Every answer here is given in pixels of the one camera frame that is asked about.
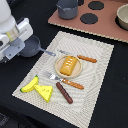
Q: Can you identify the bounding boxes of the orange toy bread loaf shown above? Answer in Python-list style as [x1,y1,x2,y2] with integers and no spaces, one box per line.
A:
[60,56,77,76]

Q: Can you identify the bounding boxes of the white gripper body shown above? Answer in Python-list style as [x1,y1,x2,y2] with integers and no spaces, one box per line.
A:
[0,18,33,63]

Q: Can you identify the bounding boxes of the grey toy pot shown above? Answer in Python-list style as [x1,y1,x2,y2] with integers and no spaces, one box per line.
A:
[56,0,78,20]

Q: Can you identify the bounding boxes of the toy fork orange handle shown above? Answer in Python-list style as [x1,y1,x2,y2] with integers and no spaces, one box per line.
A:
[43,71,84,90]

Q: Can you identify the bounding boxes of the beige woven placemat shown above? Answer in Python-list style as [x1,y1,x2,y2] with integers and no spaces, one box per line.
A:
[12,31,114,128]

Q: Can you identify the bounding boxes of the beige toy bowl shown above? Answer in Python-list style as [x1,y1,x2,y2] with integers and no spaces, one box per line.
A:
[117,4,128,30]

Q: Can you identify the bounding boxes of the black stove burner disc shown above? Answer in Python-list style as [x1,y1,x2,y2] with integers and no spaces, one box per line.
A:
[88,1,104,10]
[80,13,98,24]

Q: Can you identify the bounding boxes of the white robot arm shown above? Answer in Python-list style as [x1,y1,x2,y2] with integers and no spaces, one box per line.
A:
[0,0,33,63]

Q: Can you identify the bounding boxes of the toy knife orange handle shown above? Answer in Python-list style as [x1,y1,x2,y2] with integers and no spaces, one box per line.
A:
[58,50,97,63]

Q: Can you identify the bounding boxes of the pink toy stove board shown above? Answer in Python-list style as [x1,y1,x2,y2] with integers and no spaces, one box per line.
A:
[48,0,128,43]

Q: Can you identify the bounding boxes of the brown toy sausage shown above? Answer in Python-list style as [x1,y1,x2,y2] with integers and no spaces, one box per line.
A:
[56,82,73,104]

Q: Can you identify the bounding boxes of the yellow toy cheese wedge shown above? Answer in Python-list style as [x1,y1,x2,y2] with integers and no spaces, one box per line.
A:
[34,85,53,102]

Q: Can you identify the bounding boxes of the beige toy plate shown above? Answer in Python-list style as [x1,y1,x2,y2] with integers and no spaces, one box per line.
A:
[55,56,82,78]

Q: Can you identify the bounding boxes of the yellow toy banana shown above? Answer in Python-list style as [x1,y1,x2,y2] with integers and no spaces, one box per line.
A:
[20,76,38,92]

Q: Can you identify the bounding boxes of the grey toy frying pan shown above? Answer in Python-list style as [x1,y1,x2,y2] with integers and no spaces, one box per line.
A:
[20,35,55,57]

